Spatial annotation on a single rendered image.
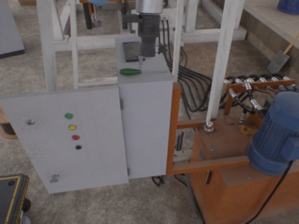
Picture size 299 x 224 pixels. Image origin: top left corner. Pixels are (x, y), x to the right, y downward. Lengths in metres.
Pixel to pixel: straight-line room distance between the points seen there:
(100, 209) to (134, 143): 0.98
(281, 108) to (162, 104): 0.59
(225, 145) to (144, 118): 0.72
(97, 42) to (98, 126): 3.09
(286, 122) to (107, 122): 0.82
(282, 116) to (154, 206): 1.15
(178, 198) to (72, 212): 0.82
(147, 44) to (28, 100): 0.45
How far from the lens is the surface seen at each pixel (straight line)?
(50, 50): 1.30
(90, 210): 1.96
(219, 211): 1.64
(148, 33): 0.82
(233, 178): 1.40
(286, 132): 1.28
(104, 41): 3.94
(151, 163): 1.19
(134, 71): 0.87
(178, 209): 1.93
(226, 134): 1.61
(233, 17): 1.39
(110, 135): 0.97
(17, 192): 1.83
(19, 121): 0.96
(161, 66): 0.94
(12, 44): 4.18
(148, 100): 0.89
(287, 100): 1.29
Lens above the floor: 1.72
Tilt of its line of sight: 41 degrees down
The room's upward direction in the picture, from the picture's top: straight up
